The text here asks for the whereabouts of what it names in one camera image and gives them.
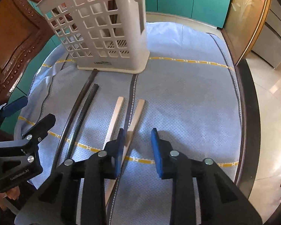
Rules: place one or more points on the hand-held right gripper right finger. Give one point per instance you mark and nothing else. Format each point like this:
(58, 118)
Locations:
(157, 150)

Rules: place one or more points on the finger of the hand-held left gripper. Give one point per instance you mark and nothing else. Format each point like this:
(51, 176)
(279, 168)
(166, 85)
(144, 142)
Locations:
(41, 125)
(14, 105)

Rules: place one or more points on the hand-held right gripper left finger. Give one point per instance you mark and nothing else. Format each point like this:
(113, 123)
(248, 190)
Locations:
(120, 152)

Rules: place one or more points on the light wooden chopstick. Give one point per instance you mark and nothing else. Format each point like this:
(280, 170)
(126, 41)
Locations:
(116, 114)
(135, 117)

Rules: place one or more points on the black chopstick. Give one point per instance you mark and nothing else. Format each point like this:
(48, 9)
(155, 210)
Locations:
(83, 91)
(87, 105)

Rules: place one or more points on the white plastic utensil basket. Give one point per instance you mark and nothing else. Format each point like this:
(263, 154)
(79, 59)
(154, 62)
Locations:
(140, 51)

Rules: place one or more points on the person's left hand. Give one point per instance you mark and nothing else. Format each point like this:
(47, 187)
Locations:
(11, 194)

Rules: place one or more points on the light blue cloth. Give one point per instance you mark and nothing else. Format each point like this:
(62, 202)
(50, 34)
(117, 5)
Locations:
(189, 98)

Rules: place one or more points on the wooden framed glass sliding door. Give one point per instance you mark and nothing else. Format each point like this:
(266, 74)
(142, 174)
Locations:
(248, 16)

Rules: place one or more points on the grey refrigerator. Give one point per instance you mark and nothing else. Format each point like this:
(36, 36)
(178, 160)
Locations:
(276, 35)

